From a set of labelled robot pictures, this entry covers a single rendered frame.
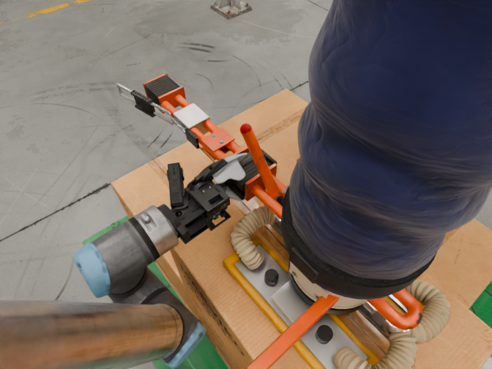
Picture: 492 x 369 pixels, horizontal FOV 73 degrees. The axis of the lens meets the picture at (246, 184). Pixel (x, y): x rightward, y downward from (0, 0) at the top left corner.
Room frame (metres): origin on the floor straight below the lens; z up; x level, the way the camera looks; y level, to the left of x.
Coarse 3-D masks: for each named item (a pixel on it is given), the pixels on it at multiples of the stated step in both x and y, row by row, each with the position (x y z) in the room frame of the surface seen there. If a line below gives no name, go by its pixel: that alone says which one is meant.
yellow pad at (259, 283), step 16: (256, 240) 0.35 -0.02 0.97; (272, 256) 0.31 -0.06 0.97; (240, 272) 0.28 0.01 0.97; (256, 272) 0.28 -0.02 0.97; (272, 272) 0.27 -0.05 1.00; (256, 288) 0.24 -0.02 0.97; (272, 288) 0.24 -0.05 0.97; (256, 304) 0.22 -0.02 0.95; (272, 304) 0.21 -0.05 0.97; (272, 320) 0.18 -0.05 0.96; (288, 320) 0.18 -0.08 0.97; (320, 320) 0.18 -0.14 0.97; (336, 320) 0.18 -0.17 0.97; (304, 336) 0.15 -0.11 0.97; (320, 336) 0.15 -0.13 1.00; (336, 336) 0.15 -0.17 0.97; (352, 336) 0.15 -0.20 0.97; (304, 352) 0.13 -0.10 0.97; (320, 352) 0.13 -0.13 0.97; (368, 352) 0.13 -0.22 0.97; (320, 368) 0.10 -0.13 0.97; (336, 368) 0.10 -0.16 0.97
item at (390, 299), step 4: (388, 296) 0.23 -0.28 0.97; (392, 296) 0.23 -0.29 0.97; (388, 300) 0.22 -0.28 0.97; (392, 300) 0.22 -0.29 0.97; (396, 300) 0.22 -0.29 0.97; (392, 304) 0.21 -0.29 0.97; (396, 304) 0.21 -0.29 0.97; (400, 304) 0.21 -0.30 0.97; (420, 304) 0.21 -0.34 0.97; (396, 308) 0.20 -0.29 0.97; (400, 308) 0.20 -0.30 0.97; (404, 308) 0.20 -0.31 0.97; (400, 312) 0.20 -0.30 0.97; (404, 312) 0.20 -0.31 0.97
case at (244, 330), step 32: (288, 160) 0.61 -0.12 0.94; (224, 224) 0.41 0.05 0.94; (192, 256) 0.32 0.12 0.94; (224, 256) 0.32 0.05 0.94; (288, 256) 0.32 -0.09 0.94; (192, 288) 0.31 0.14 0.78; (224, 288) 0.25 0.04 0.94; (224, 320) 0.19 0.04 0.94; (256, 320) 0.19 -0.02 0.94; (352, 320) 0.19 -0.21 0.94; (448, 320) 0.19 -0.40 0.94; (480, 320) 0.19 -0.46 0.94; (256, 352) 0.13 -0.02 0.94; (288, 352) 0.13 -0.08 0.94; (384, 352) 0.13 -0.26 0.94; (416, 352) 0.13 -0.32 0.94; (448, 352) 0.13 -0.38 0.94; (480, 352) 0.13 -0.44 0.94
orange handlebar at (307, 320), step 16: (176, 96) 0.70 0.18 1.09; (208, 128) 0.59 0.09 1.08; (208, 144) 0.53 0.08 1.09; (224, 144) 0.53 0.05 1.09; (256, 192) 0.40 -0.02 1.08; (272, 208) 0.36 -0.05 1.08; (320, 304) 0.17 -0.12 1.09; (384, 304) 0.17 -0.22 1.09; (416, 304) 0.17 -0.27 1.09; (304, 320) 0.15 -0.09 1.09; (400, 320) 0.15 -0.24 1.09; (416, 320) 0.15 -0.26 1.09; (288, 336) 0.13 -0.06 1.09; (272, 352) 0.10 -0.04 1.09; (256, 368) 0.08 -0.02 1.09
